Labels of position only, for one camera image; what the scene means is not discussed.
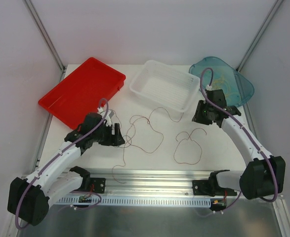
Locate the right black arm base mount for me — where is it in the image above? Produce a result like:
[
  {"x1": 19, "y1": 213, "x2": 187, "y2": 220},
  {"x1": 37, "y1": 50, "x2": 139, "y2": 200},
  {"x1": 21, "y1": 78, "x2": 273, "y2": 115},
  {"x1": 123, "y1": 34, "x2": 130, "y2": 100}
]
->
[{"x1": 192, "y1": 180, "x2": 237, "y2": 197}]

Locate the white perforated plastic basket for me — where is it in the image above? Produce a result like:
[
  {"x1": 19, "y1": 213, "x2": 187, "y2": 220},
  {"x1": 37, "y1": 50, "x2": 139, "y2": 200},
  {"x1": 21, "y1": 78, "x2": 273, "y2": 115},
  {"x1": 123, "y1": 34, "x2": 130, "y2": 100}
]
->
[{"x1": 129, "y1": 60, "x2": 200, "y2": 113}]

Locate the left aluminium frame post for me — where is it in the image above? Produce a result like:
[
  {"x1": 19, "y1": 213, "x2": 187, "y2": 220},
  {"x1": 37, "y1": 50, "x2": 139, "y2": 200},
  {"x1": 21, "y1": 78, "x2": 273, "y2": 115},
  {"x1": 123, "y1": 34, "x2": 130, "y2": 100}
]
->
[{"x1": 22, "y1": 0, "x2": 66, "y2": 72}]

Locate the white slotted cable duct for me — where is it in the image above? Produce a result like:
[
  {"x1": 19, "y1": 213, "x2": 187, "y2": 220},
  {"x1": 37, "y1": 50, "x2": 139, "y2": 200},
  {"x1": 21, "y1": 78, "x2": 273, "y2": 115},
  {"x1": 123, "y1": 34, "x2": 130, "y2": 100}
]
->
[{"x1": 57, "y1": 195, "x2": 211, "y2": 208}]

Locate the right aluminium frame post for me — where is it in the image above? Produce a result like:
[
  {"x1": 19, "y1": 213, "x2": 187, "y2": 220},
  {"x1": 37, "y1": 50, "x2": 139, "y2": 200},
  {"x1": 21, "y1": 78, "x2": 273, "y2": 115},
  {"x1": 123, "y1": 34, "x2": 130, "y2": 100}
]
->
[{"x1": 236, "y1": 0, "x2": 285, "y2": 72}]

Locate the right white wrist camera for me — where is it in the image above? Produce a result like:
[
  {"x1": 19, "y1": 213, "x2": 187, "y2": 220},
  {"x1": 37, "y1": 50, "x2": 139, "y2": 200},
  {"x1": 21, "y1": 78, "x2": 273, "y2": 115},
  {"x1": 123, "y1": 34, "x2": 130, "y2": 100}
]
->
[{"x1": 205, "y1": 84, "x2": 212, "y2": 91}]

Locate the red plastic tray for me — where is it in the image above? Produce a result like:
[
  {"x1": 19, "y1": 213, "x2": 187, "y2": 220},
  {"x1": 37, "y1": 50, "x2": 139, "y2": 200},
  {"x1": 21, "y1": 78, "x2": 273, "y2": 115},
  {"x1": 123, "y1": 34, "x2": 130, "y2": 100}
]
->
[{"x1": 38, "y1": 57, "x2": 126, "y2": 129}]

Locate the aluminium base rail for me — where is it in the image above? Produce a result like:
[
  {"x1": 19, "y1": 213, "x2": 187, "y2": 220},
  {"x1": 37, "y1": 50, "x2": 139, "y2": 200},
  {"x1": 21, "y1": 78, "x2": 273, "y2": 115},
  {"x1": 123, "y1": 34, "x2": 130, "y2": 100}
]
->
[{"x1": 21, "y1": 167, "x2": 280, "y2": 198}]

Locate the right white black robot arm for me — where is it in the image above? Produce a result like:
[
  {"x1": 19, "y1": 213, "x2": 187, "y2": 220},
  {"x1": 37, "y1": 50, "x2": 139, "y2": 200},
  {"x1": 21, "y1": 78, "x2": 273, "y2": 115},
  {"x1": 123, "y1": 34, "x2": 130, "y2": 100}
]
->
[{"x1": 192, "y1": 89, "x2": 286, "y2": 202}]

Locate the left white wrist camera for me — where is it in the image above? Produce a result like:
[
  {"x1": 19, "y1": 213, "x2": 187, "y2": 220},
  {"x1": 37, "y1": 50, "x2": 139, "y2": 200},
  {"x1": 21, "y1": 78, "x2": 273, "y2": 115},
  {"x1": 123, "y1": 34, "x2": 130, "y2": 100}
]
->
[{"x1": 98, "y1": 107, "x2": 114, "y2": 126}]

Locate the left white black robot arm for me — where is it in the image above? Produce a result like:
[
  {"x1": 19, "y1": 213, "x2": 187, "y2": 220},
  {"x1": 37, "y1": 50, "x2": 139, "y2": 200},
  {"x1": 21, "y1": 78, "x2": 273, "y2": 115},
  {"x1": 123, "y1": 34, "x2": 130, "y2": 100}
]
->
[{"x1": 7, "y1": 108, "x2": 125, "y2": 230}]

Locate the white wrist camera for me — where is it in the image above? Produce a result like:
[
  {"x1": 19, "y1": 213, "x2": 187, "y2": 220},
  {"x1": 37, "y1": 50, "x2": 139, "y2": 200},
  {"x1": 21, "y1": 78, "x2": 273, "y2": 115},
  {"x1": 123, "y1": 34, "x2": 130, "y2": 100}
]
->
[
  {"x1": 205, "y1": 84, "x2": 212, "y2": 91},
  {"x1": 98, "y1": 107, "x2": 114, "y2": 126}
]

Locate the teal translucent plastic bin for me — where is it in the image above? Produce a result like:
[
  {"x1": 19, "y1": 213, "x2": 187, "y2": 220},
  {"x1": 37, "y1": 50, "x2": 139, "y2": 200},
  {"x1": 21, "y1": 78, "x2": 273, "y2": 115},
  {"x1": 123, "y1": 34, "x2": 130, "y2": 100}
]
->
[{"x1": 189, "y1": 56, "x2": 254, "y2": 107}]

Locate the aluminium frame post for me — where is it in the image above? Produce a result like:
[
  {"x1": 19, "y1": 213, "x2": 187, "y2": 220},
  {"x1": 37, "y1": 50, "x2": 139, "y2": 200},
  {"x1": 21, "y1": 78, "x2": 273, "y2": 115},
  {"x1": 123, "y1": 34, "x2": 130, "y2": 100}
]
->
[
  {"x1": 236, "y1": 0, "x2": 285, "y2": 72},
  {"x1": 22, "y1": 0, "x2": 66, "y2": 72}
]

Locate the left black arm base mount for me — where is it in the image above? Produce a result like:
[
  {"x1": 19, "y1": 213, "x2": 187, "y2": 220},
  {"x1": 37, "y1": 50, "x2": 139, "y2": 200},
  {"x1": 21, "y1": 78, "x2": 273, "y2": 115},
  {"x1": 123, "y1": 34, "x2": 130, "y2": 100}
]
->
[{"x1": 71, "y1": 178, "x2": 106, "y2": 194}]

